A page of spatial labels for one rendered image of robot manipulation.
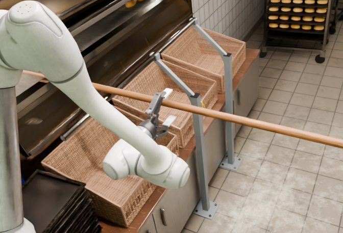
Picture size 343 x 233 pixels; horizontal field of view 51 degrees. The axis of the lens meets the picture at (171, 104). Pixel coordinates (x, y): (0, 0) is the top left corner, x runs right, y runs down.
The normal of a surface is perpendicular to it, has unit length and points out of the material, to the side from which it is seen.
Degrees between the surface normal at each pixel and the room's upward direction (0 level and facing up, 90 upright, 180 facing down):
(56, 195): 0
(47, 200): 0
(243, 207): 0
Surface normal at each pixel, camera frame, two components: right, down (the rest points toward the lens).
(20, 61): -0.09, 0.83
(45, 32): 0.61, 0.29
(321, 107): -0.12, -0.81
